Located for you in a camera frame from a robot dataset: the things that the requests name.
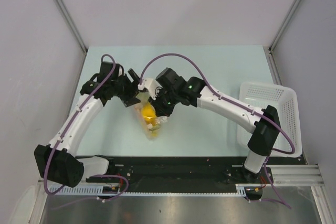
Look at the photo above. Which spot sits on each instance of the aluminium frame post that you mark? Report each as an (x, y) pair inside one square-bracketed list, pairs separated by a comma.
[(60, 4), (288, 17)]

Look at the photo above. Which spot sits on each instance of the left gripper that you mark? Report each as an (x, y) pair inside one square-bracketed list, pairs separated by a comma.
[(130, 99)]

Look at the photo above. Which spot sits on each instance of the clear zip top bag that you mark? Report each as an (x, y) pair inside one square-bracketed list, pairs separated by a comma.
[(151, 131)]

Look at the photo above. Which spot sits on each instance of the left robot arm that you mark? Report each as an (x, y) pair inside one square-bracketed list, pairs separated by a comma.
[(57, 161)]

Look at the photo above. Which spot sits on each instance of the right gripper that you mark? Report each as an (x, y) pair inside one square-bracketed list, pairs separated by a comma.
[(161, 110)]

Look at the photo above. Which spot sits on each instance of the right aluminium frame post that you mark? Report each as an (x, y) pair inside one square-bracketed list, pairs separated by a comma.
[(288, 17)]

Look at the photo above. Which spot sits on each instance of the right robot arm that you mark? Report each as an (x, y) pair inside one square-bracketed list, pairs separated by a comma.
[(172, 89)]

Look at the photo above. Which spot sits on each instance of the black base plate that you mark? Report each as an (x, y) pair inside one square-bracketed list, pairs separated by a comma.
[(182, 174)]

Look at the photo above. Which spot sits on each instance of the yellow fake bell pepper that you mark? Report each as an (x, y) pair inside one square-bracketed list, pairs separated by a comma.
[(148, 114)]

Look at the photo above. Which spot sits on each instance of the left aluminium frame post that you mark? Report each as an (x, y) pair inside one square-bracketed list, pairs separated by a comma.
[(60, 4)]

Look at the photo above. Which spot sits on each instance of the white slotted cable duct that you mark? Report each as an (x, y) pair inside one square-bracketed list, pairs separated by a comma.
[(112, 190)]

